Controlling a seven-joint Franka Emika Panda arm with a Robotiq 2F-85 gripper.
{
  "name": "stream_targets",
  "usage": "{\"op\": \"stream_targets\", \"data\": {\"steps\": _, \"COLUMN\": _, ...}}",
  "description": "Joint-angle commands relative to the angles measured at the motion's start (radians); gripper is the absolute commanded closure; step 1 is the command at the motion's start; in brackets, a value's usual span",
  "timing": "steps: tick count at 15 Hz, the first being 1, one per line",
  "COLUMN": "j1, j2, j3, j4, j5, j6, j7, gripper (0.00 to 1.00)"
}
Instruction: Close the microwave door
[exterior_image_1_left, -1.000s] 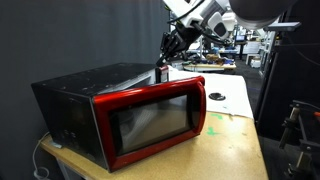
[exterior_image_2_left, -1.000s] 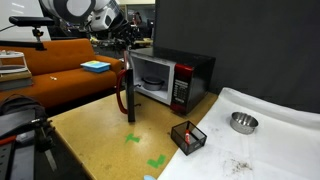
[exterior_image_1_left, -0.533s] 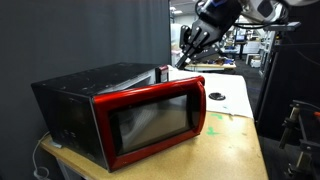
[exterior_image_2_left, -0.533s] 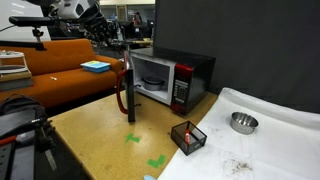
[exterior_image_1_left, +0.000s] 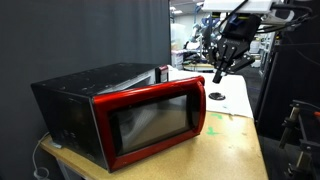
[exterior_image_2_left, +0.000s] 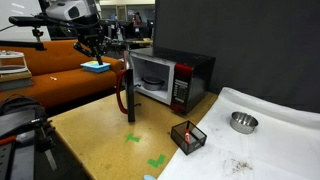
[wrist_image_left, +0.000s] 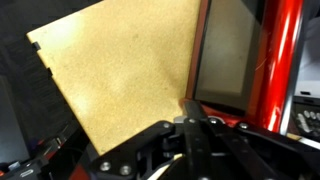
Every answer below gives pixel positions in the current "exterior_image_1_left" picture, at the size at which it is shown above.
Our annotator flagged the black clamp tripod stand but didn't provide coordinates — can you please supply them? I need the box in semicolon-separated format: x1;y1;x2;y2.
278;99;320;180

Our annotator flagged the black microwave body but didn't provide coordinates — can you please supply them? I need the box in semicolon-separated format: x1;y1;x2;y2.
30;62;171;171

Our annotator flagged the black round disc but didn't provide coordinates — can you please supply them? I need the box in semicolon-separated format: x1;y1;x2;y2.
208;92;226;101

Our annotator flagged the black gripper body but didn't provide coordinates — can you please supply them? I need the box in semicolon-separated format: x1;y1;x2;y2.
218;31;250;60

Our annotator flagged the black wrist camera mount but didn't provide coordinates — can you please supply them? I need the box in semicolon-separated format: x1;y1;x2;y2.
222;13;262;38

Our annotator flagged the background white storage box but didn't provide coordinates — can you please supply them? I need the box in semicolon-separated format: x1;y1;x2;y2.
251;54;263;68

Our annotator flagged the white cloth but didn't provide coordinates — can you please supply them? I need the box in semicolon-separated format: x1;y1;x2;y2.
168;64;255;120

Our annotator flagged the background wooden table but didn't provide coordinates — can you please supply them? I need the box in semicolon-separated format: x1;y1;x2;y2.
183;62;216;73

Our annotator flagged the white power cable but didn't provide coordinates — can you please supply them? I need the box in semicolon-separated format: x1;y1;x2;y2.
31;131;52;180

